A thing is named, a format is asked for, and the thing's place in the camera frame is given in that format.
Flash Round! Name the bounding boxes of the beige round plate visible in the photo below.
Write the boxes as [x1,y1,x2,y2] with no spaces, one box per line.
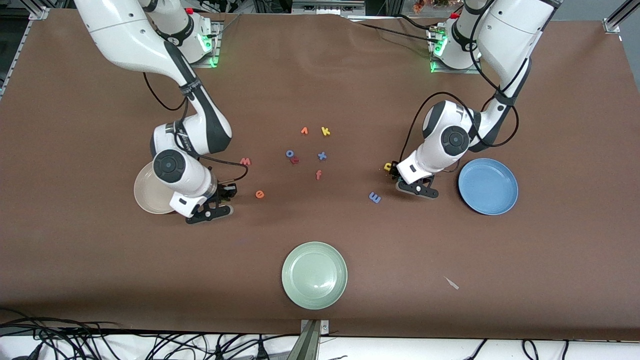
[133,161,176,215]

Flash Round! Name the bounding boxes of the blue round plate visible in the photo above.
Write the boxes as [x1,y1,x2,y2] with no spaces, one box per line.
[458,158,519,216]

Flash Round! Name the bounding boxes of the brown table cover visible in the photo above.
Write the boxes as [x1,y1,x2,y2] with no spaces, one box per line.
[0,9,640,342]

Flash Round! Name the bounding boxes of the green round plate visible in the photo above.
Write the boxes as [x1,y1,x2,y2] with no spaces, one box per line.
[281,241,348,310]

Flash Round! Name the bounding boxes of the orange dried plant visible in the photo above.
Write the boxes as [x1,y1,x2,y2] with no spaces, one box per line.
[412,0,451,13]

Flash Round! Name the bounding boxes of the short black right gripper cable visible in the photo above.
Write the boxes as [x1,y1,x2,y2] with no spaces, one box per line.
[200,155,250,184]

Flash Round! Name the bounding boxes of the long black right arm cable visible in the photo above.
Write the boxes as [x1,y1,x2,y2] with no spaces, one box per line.
[142,72,189,112]

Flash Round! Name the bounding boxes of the long black arm cable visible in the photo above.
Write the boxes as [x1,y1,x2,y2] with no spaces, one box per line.
[142,72,189,112]
[400,0,521,174]

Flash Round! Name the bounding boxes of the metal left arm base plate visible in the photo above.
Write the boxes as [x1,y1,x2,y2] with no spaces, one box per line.
[429,27,482,75]

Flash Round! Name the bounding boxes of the long black left arm cable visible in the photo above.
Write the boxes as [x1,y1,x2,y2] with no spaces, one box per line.
[400,0,521,174]

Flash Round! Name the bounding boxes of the black cable to arm base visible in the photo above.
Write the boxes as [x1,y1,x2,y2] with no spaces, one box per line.
[357,21,435,41]
[395,13,442,31]

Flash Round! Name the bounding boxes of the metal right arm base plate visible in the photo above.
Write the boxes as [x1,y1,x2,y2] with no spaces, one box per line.
[190,20,222,68]

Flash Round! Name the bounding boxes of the metal table edge bracket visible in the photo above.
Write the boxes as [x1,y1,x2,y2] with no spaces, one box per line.
[300,319,330,360]

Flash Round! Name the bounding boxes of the grey metal rail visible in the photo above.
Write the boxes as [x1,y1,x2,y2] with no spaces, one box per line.
[291,0,367,16]

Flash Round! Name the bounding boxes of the tangled black cable bundle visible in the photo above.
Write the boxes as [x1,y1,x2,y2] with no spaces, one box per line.
[0,309,301,360]

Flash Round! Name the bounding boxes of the aluminium frame profile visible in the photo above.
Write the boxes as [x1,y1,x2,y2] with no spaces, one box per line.
[602,0,640,35]
[0,6,51,98]

